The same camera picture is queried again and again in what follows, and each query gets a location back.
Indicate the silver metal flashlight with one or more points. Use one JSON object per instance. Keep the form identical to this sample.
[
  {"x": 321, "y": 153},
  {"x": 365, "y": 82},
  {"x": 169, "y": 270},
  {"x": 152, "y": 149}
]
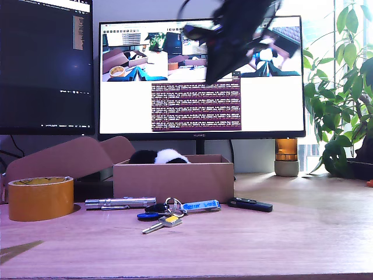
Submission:
[{"x": 122, "y": 202}]

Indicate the green leafy houseplant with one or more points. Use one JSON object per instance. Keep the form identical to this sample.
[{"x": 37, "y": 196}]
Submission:
[{"x": 344, "y": 102}]

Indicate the Huawei monitor with terminal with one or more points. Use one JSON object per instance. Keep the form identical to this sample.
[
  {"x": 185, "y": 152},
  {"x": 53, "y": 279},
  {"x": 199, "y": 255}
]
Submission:
[{"x": 122, "y": 108}]

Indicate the blue round key fob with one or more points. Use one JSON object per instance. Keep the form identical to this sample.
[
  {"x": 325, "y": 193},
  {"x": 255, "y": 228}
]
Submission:
[{"x": 147, "y": 216}]

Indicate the amber jar on grey base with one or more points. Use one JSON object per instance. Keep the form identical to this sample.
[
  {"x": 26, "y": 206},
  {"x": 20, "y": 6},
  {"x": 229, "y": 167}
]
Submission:
[{"x": 287, "y": 167}]

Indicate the small orange object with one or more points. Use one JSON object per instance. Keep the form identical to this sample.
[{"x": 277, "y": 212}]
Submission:
[{"x": 370, "y": 183}]

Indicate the orange packing tape roll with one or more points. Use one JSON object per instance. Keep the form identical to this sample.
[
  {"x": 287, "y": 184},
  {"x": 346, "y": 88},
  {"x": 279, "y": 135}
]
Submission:
[{"x": 40, "y": 201}]

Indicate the brown cardboard box with lid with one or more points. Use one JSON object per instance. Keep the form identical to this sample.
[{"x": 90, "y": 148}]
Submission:
[{"x": 175, "y": 183}]

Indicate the silver key with yellow head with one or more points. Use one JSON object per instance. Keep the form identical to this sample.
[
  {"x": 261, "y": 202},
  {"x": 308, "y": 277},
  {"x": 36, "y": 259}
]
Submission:
[{"x": 170, "y": 220}]

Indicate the black and white panda toy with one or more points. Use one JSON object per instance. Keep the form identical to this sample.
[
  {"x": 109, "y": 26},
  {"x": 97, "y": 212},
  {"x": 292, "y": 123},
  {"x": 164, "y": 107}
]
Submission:
[{"x": 166, "y": 156}]

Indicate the black-headed key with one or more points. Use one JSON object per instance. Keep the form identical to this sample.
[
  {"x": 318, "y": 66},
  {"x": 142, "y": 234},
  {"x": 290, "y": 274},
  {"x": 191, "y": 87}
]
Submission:
[{"x": 156, "y": 208}]

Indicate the dark plant pot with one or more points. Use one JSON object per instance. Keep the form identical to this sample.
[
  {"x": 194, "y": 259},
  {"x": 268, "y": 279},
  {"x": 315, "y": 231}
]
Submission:
[{"x": 362, "y": 169}]

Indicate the dark-screen computer monitor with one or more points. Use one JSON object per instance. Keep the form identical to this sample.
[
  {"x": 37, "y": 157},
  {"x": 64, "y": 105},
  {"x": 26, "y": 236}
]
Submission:
[{"x": 43, "y": 58}]

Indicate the black usb stick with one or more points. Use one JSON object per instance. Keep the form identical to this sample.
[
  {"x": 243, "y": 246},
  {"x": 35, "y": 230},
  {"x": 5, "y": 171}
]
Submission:
[{"x": 250, "y": 204}]

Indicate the light blue key tag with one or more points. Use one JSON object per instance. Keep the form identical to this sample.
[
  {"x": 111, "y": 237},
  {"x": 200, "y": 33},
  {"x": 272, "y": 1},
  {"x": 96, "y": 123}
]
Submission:
[{"x": 201, "y": 205}]

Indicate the tan triangular piece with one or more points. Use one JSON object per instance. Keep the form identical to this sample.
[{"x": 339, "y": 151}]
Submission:
[{"x": 14, "y": 251}]

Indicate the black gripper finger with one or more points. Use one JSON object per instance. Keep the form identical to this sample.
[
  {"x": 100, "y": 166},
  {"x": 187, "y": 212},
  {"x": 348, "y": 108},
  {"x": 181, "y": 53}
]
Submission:
[{"x": 221, "y": 55}]

